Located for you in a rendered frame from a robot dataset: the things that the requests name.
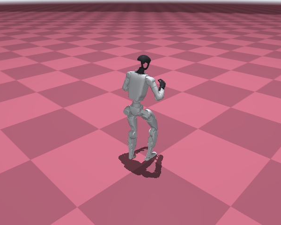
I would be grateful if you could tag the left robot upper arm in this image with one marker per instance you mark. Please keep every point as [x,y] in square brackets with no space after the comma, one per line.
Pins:
[126,81]

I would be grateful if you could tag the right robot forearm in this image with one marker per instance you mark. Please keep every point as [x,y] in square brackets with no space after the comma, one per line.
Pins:
[161,93]

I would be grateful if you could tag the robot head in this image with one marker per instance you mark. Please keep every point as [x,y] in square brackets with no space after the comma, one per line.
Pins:
[143,59]

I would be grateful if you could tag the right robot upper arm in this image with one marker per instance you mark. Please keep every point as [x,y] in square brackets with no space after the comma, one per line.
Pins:
[151,82]

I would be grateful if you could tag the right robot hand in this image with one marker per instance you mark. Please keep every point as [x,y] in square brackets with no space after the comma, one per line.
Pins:
[162,84]

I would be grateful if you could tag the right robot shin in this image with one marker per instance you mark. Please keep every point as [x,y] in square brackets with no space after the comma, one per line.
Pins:
[151,142]

